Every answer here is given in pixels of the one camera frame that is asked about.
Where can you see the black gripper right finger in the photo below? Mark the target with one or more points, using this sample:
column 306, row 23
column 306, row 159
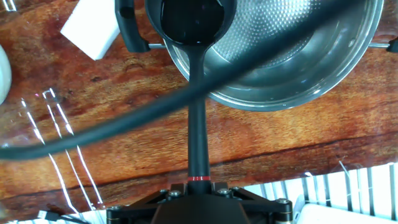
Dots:
column 264, row 211

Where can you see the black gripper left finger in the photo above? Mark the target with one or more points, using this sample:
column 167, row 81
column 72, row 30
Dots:
column 136, row 213

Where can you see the white ceramic bowl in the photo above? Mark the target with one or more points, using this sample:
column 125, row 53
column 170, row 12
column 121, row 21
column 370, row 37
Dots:
column 3, row 74

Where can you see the wood pattern table mat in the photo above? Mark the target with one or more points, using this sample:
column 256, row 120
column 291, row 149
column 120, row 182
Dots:
column 93, row 93

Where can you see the white sponge block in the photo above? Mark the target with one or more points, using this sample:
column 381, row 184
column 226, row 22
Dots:
column 91, row 28

